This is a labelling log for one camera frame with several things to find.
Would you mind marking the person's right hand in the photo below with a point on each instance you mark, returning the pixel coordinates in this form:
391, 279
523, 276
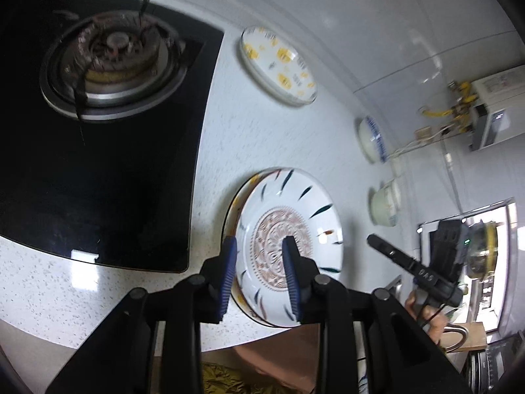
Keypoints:
437, 324

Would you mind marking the window frame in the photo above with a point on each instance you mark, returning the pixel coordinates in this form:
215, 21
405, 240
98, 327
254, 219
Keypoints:
508, 254

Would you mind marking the black glass gas stove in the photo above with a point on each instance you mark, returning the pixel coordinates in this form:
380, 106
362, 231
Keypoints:
123, 172

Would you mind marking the brass and yellow gas pipes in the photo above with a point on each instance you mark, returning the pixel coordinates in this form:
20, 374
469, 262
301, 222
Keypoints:
463, 106

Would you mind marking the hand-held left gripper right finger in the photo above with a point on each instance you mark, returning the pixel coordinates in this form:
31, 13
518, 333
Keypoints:
290, 279

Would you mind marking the wooden board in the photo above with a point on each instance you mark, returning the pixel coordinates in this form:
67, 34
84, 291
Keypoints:
475, 336

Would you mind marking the blue and white bowl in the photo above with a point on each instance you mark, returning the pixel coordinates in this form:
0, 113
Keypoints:
369, 139

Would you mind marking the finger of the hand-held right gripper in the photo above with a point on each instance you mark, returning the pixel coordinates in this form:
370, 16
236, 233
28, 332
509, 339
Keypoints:
393, 252

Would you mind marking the white water heater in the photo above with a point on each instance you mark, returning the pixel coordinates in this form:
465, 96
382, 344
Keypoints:
496, 90

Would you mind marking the stove burner with pan support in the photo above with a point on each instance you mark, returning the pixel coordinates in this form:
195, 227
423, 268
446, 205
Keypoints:
115, 69

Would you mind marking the olive jacket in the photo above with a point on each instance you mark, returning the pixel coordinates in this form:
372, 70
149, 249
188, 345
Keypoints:
229, 379

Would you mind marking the beige wall socket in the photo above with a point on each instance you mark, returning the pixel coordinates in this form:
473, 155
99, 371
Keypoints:
423, 133

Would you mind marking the patterned plate with dark strokes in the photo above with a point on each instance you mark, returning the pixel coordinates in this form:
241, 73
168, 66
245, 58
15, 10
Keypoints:
305, 213

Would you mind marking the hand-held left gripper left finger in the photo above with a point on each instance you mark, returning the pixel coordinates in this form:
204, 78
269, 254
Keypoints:
228, 273

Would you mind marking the white bowl with brown rim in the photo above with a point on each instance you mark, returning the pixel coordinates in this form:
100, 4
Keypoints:
383, 207

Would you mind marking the white plate with yellow print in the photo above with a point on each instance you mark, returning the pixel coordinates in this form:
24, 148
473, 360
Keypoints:
240, 203
279, 65

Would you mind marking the black appliance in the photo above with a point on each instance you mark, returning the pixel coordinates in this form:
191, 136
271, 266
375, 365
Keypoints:
496, 365

